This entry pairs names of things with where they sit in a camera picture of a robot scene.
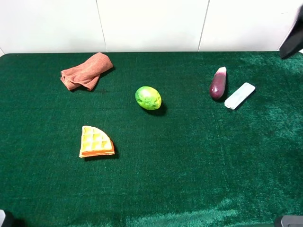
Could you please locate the purple eggplant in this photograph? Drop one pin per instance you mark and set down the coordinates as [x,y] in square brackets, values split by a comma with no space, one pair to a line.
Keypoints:
[217,87]

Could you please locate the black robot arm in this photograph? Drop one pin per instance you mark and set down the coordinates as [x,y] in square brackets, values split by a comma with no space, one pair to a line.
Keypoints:
[294,41]

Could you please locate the green round fruit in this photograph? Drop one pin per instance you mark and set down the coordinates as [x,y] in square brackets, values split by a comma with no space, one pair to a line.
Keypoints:
[148,98]

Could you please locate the green velvet table cover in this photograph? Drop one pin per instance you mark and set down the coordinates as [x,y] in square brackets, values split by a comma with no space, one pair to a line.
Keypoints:
[191,163]

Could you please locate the yellow waffle wedge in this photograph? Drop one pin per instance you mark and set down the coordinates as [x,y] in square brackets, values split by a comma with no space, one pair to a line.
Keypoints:
[94,142]

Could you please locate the brown folded cloth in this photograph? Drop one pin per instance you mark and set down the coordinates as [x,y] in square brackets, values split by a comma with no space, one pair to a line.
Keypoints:
[86,74]

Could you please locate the clear plastic case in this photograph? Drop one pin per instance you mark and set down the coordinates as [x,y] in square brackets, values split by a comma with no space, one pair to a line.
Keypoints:
[233,101]

